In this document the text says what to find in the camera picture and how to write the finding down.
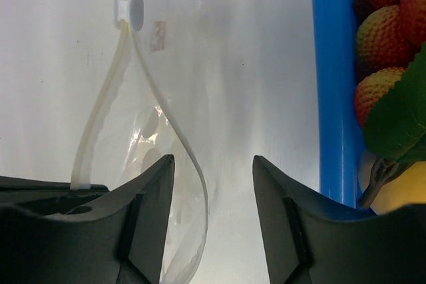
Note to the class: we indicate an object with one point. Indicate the blue plastic bin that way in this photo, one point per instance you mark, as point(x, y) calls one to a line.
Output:
point(340, 143)

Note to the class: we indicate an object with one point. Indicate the clear dotted zip top bag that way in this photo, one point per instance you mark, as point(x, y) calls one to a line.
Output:
point(155, 100)

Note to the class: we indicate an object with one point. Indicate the lychee bunch with leaf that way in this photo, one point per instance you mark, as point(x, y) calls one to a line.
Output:
point(389, 98)

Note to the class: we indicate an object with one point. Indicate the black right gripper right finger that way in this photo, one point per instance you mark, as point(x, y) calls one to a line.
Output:
point(309, 238)

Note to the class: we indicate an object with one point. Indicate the yellow orange with leaf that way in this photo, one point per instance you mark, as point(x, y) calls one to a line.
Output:
point(409, 188)

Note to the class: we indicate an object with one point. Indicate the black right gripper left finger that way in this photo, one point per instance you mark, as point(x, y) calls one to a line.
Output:
point(51, 234)

